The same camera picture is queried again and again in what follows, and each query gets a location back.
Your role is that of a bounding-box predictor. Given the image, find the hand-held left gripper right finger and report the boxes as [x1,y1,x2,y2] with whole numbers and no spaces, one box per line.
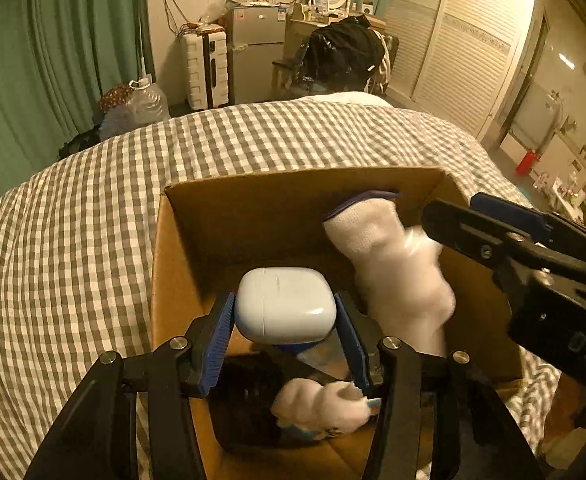
[333,291,541,480]

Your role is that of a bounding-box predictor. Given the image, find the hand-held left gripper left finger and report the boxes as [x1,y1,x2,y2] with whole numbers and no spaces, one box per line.
[25,291,237,480]

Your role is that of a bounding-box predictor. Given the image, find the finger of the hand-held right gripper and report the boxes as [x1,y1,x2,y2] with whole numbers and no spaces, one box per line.
[420,198,535,272]
[470,192,565,244]

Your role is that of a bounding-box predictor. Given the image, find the white sock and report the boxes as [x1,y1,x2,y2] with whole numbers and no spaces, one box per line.
[321,189,457,357]
[271,379,372,443]

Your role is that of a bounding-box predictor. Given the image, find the white earbud case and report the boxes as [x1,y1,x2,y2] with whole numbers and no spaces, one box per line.
[236,267,338,345]

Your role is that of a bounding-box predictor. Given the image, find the cardboard box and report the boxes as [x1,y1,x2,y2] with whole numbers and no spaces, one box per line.
[150,166,530,480]

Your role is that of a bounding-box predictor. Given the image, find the red fire extinguisher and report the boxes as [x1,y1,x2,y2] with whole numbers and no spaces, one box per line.
[516,148,542,177]

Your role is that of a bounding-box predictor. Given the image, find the folding table with bottles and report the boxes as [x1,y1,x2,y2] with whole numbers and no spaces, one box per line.
[537,159,586,227]

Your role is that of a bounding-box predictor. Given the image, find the white louvred wardrobe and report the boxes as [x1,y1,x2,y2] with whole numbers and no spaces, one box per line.
[382,0,547,142]

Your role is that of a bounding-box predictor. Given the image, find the grey white checked blanket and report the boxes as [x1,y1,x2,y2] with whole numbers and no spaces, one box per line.
[0,92,565,480]

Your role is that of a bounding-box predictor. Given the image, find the black jacket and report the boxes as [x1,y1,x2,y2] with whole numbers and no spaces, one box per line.
[297,16,390,94]

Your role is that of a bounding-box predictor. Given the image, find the wooden chair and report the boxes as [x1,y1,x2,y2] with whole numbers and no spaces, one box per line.
[271,35,400,102]

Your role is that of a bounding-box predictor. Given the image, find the clear water jug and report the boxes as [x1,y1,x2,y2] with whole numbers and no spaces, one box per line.
[125,77,170,127]

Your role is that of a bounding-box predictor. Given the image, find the white dressing table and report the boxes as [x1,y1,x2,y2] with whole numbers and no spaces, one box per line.
[285,4,389,61]

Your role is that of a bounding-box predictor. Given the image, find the floral bag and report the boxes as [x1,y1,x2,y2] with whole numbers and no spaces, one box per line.
[98,84,134,114]

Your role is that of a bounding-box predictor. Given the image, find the silver small fridge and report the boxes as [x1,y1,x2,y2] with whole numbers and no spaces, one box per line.
[225,2,292,107]

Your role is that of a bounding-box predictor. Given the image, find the white ribbed suitcase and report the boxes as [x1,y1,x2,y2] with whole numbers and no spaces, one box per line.
[180,30,232,111]

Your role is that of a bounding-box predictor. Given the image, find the clear plastic bag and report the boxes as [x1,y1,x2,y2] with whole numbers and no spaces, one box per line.
[202,0,235,27]

